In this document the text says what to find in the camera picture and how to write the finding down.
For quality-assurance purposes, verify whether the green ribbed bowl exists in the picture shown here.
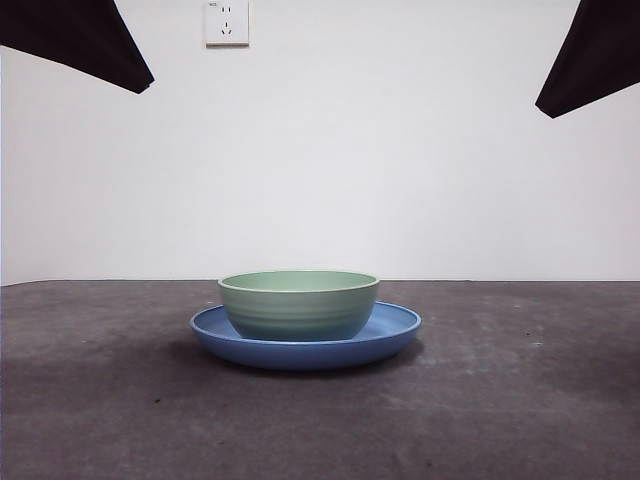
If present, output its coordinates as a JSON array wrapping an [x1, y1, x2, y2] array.
[[216, 270, 380, 343]]

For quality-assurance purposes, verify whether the blue round plate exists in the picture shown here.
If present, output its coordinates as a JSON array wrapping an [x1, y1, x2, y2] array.
[[188, 299, 423, 372]]

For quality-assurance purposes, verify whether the white wall socket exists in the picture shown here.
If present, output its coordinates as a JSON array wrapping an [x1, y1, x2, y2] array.
[[203, 0, 250, 50]]

